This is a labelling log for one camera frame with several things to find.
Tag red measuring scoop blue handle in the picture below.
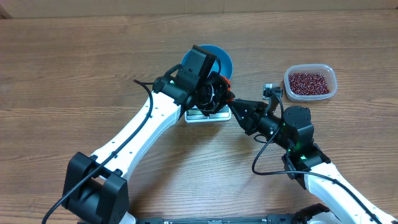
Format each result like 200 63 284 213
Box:
222 76 235 104

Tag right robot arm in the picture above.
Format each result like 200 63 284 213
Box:
228 97 397 223

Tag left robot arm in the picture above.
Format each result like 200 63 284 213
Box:
58 45 233 224

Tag white digital kitchen scale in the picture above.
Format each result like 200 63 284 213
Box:
184 106 232 123

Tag blue plastic bowl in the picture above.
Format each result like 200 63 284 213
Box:
200 45 233 81

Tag clear plastic container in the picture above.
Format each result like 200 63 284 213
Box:
284 63 338 101

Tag red beans in container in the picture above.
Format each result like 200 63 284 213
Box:
288 73 330 95

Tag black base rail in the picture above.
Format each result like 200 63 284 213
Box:
110 213 313 224

